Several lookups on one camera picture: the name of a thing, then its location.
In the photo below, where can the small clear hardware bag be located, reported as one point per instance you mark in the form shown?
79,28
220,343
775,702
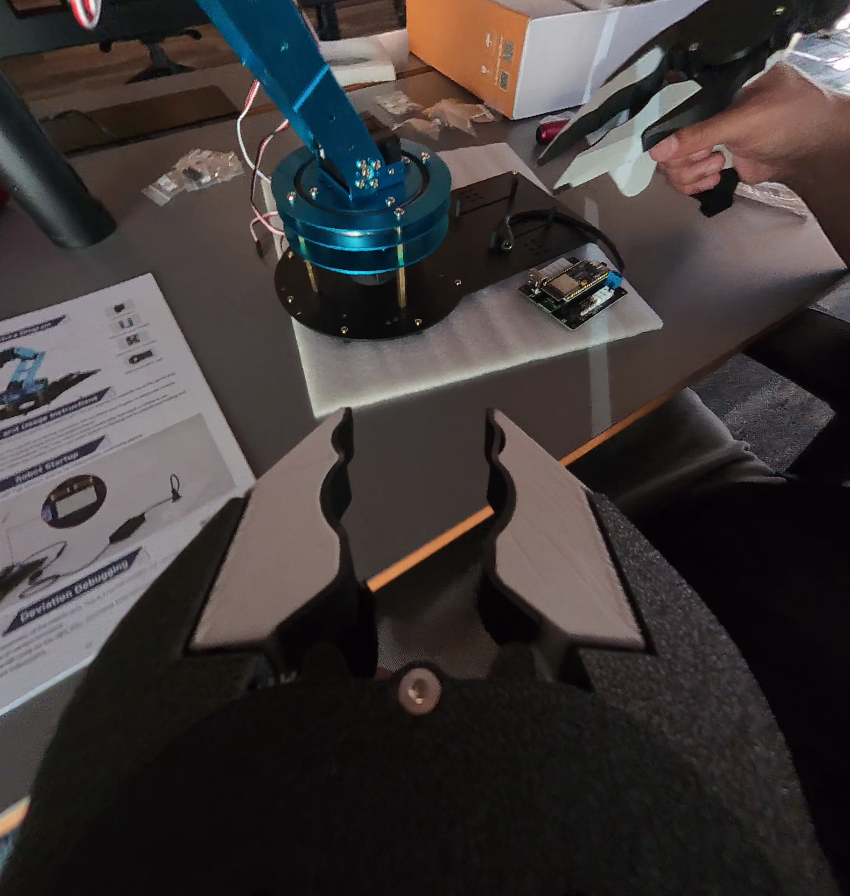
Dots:
397,103
418,126
460,112

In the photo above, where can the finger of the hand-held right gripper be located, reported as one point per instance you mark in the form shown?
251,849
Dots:
635,154
621,80

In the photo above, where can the white foam packing insert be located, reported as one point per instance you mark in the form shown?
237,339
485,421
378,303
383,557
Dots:
369,70

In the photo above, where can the clear bag with white parts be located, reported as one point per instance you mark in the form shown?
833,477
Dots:
194,171

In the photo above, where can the red electric screwdriver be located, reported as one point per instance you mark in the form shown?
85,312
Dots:
551,131

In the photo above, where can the grey metal column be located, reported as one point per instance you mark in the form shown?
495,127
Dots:
33,161

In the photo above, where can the black office chair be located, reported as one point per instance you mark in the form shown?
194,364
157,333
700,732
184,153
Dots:
817,364

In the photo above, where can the orange and white cardboard box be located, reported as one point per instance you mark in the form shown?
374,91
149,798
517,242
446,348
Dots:
460,49

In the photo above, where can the person's right hand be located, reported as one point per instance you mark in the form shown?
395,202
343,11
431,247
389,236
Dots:
768,133

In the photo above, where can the person's black clothing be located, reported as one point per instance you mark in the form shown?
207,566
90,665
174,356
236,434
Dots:
782,665

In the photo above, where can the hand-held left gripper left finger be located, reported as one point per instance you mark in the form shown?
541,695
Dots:
278,553

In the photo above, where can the white foam sheet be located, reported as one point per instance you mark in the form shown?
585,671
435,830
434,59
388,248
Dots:
467,350

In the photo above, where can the black swivel chair base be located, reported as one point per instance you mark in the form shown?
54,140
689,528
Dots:
160,59

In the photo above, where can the person's grey pants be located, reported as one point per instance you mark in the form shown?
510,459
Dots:
677,448

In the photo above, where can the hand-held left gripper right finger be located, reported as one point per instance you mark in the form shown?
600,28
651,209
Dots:
565,560

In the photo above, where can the printed instruction manual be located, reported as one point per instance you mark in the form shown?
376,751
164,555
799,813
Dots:
173,420

